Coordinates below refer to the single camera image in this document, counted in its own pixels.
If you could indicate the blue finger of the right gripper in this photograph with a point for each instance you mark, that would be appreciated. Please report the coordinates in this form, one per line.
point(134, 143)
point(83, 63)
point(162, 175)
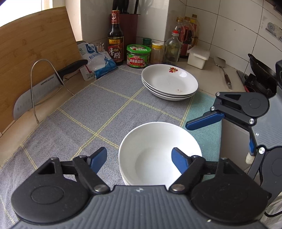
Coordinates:
point(252, 144)
point(206, 119)

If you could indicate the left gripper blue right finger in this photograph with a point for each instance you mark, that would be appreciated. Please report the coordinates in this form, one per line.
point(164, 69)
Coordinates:
point(181, 160)

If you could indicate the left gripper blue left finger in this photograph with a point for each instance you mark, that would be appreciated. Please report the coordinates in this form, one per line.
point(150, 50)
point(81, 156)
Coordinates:
point(97, 159)

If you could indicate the white oval plate fruit print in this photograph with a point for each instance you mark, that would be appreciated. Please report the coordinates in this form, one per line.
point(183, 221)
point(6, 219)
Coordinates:
point(170, 79)

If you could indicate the white plate with stain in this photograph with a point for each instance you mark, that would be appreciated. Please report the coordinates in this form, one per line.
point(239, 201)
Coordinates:
point(167, 95)

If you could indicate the small white shallow bowl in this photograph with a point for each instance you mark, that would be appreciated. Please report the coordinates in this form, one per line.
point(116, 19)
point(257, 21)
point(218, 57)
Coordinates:
point(145, 153)

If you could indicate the black wok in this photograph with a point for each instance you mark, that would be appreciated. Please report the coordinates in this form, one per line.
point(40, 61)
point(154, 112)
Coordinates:
point(260, 70)

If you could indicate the grey green checked mat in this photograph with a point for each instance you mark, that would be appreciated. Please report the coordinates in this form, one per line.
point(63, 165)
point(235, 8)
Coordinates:
point(100, 114)

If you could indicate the white plastic seasoning box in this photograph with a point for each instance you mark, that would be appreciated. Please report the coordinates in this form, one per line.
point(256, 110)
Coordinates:
point(197, 57)

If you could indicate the clear glass bottle red cap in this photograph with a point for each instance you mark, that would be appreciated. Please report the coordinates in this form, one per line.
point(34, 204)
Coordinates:
point(172, 49)

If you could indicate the yellow lid spice jar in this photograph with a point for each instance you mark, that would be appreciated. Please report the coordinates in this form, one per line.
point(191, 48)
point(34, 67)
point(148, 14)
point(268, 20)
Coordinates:
point(156, 53)

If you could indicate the green lid sauce jar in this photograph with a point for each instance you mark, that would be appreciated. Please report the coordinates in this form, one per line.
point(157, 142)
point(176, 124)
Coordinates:
point(138, 56)

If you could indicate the red sauce bottle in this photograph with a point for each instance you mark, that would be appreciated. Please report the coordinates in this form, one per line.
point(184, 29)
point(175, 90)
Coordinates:
point(186, 31)

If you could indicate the yellow label oil bottle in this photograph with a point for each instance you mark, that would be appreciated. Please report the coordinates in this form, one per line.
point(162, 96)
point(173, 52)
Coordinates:
point(196, 27)

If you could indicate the green lid small jar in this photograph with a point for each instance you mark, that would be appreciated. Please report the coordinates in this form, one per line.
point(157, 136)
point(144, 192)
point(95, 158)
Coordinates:
point(147, 42)

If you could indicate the white blue salt bag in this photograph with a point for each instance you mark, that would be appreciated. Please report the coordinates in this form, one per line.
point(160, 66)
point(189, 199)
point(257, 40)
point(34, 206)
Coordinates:
point(99, 63)

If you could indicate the dark vinegar bottle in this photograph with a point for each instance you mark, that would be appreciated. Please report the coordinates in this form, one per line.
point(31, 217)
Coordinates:
point(116, 39)

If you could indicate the dark red knife block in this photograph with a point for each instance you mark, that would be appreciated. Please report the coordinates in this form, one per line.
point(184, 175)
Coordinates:
point(129, 24)

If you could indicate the bamboo cutting board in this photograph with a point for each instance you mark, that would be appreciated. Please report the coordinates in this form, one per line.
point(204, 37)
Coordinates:
point(33, 48)

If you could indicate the metal spatula wooden handle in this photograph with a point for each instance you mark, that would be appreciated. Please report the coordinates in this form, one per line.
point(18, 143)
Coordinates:
point(221, 63)

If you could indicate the black handle kitchen knife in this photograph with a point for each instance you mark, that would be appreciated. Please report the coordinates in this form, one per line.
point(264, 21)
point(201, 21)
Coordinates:
point(42, 89)

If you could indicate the metal wire board stand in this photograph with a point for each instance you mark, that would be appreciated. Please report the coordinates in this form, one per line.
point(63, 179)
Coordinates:
point(47, 85)

